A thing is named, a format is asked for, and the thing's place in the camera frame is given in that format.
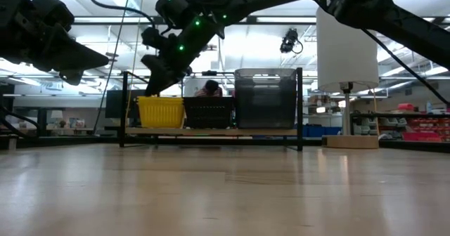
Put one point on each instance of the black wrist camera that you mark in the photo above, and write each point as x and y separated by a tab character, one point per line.
52	9
153	38

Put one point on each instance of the grey slotted plastic basket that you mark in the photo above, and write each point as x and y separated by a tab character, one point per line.
265	102

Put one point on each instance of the white shade table lamp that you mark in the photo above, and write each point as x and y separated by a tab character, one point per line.
346	60

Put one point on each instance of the black aluminium table frame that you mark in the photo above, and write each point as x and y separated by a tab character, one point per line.
70	142

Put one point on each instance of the blue storage bins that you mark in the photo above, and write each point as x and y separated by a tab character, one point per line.
320	130

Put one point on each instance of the black monitor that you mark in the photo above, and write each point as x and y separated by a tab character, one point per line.
117	104

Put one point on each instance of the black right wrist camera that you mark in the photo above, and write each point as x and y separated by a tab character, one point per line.
153	38

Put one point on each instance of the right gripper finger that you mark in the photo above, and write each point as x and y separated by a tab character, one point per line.
177	76
154	74

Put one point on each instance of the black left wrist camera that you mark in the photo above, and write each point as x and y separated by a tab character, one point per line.
52	9

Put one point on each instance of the yellow slotted plastic basket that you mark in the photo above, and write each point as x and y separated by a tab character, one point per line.
160	112

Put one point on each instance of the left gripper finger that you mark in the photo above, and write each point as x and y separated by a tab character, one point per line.
70	57
72	77

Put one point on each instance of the shelf with red bins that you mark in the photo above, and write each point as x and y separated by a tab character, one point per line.
422	127

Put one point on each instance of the black metal wooden shelf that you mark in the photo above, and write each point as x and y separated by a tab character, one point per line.
211	132

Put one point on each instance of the small background lamp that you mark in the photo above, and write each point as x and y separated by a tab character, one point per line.
57	116

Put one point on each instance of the person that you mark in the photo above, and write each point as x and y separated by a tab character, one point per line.
210	88

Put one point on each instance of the black slotted plastic basket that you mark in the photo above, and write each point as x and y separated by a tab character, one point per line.
209	113

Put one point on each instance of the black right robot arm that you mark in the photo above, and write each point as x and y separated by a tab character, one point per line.
239	0

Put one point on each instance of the black overhead camera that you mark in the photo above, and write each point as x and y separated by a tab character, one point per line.
290	41

